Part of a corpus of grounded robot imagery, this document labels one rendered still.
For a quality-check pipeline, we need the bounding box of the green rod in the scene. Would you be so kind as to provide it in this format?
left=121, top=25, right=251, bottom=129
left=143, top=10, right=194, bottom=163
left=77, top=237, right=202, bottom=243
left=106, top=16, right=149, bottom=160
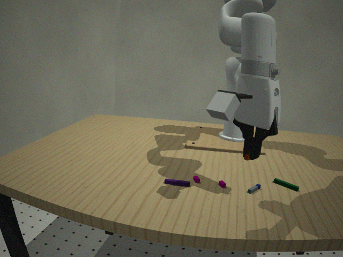
left=273, top=178, right=299, bottom=191

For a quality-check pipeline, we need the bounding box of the magenta rod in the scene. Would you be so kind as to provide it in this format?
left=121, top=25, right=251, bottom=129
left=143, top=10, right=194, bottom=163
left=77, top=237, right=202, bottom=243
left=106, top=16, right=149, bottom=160
left=218, top=180, right=226, bottom=188
left=193, top=176, right=200, bottom=183

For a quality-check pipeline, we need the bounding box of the purple rod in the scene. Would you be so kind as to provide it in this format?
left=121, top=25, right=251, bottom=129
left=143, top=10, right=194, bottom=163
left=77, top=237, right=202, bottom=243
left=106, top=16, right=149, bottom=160
left=165, top=179, right=190, bottom=187

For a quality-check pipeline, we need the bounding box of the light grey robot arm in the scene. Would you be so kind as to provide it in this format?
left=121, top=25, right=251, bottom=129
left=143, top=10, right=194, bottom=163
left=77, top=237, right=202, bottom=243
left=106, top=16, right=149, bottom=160
left=206, top=0, right=281, bottom=142

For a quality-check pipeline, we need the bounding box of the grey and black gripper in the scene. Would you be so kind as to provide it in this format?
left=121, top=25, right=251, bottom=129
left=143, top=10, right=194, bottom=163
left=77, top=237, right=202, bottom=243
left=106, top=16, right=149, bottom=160
left=233, top=73, right=281, bottom=160

